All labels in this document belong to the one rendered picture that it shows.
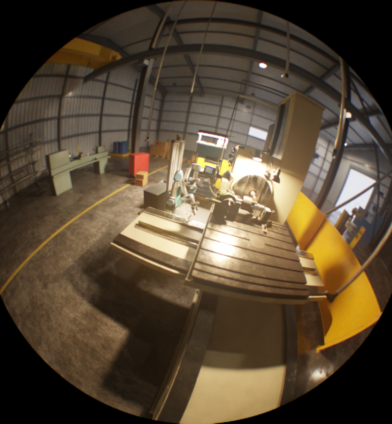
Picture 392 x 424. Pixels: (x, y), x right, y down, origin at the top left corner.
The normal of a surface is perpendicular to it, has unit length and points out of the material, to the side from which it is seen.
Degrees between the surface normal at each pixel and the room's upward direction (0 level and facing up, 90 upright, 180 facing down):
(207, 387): 0
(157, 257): 0
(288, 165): 90
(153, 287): 0
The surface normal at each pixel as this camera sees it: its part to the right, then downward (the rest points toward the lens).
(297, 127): -0.25, 0.48
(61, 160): 0.95, 0.28
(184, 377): 0.17, -0.83
